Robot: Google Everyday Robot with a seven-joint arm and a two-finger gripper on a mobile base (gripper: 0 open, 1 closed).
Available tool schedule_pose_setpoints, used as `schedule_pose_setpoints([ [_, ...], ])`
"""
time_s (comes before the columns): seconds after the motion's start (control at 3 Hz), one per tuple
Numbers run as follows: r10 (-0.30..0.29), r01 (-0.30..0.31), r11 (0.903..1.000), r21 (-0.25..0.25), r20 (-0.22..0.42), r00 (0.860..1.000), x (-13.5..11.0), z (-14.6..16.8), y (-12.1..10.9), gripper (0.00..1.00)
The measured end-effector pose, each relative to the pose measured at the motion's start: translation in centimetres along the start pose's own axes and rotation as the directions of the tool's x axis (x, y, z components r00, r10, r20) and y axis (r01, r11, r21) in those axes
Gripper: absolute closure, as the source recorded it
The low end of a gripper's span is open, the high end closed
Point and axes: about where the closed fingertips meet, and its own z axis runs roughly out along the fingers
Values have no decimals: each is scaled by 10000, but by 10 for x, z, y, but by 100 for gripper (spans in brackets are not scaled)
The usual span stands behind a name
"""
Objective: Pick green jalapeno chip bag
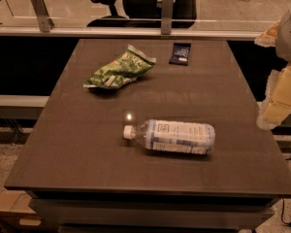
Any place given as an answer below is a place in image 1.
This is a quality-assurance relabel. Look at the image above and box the green jalapeno chip bag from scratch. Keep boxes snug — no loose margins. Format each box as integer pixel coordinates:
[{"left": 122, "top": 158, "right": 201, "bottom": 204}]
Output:
[{"left": 83, "top": 45, "right": 156, "bottom": 89}]

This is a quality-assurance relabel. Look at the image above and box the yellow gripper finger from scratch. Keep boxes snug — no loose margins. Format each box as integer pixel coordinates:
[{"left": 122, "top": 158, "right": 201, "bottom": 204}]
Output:
[
  {"left": 256, "top": 62, "right": 291, "bottom": 130},
  {"left": 254, "top": 21, "right": 280, "bottom": 48}
]

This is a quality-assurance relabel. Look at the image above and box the clear plastic water bottle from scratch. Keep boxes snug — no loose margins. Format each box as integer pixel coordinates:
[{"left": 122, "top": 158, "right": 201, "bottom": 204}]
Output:
[{"left": 123, "top": 119, "right": 215, "bottom": 154}]

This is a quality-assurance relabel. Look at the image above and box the small dark blue packet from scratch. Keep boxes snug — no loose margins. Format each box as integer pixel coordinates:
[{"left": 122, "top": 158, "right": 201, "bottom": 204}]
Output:
[{"left": 169, "top": 43, "right": 191, "bottom": 66}]

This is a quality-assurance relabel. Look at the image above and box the left metal rail bracket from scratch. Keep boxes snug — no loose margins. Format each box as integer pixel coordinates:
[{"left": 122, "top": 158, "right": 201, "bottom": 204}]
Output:
[{"left": 30, "top": 0, "right": 54, "bottom": 32}]

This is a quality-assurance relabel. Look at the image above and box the black office chair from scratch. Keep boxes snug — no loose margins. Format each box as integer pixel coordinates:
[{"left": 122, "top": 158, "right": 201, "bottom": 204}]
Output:
[{"left": 87, "top": 0, "right": 197, "bottom": 28}]

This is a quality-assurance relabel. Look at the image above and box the cardboard box under table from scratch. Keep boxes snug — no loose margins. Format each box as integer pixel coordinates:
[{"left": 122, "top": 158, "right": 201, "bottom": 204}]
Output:
[{"left": 0, "top": 190, "right": 52, "bottom": 233}]

